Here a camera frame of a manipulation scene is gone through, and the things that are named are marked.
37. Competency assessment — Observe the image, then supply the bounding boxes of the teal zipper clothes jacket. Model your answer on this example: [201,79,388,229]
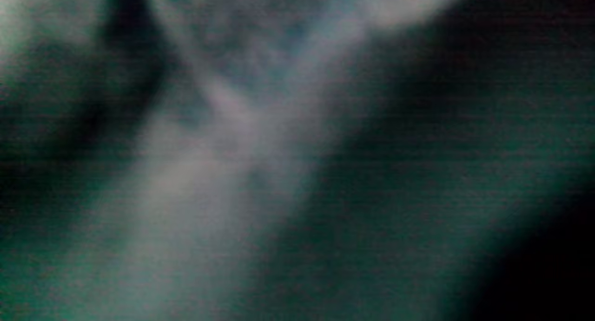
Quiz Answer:
[0,0,595,321]

